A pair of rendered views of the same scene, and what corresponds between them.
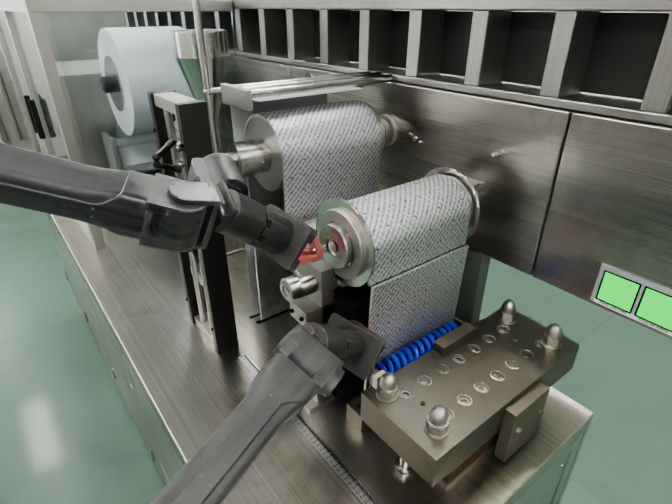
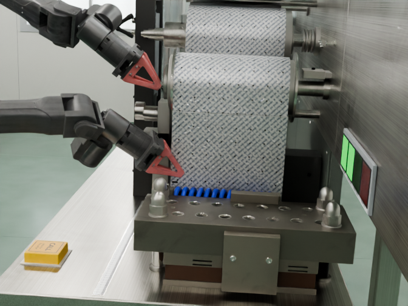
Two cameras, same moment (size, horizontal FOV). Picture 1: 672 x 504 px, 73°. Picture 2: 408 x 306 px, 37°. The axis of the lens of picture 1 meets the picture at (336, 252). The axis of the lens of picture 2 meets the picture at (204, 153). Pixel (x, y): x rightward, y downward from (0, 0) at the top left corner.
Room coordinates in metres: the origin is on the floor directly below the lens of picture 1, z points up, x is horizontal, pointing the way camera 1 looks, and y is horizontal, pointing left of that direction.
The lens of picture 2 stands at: (-0.31, -0.92, 1.42)
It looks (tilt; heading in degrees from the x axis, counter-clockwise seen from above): 14 degrees down; 41
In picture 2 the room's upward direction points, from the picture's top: 2 degrees clockwise
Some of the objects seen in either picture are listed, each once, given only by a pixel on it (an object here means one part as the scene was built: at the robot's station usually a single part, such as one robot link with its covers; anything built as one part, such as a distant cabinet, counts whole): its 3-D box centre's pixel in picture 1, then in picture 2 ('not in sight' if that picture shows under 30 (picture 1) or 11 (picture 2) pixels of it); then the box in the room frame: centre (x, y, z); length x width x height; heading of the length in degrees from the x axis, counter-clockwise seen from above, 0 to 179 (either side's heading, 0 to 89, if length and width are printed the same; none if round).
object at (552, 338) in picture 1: (553, 333); (332, 213); (0.66, -0.40, 1.05); 0.04 x 0.04 x 0.04
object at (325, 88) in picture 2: not in sight; (311, 88); (0.82, -0.24, 1.25); 0.07 x 0.04 x 0.04; 128
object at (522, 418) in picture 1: (523, 422); (250, 263); (0.53, -0.32, 0.96); 0.10 x 0.03 x 0.11; 128
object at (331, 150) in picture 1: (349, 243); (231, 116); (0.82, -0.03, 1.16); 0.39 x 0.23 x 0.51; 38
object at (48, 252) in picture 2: not in sight; (46, 252); (0.37, 0.08, 0.91); 0.07 x 0.07 x 0.02; 38
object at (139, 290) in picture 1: (181, 236); (209, 149); (1.40, 0.54, 0.88); 2.52 x 0.66 x 0.04; 38
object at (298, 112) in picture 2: not in sight; (302, 113); (0.91, -0.17, 1.17); 0.08 x 0.02 x 0.02; 128
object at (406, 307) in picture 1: (417, 308); (227, 158); (0.66, -0.15, 1.11); 0.23 x 0.01 x 0.18; 128
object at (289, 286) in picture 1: (291, 288); (139, 110); (0.62, 0.07, 1.18); 0.04 x 0.02 x 0.04; 38
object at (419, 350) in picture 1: (420, 348); (224, 197); (0.65, -0.16, 1.03); 0.21 x 0.04 x 0.03; 128
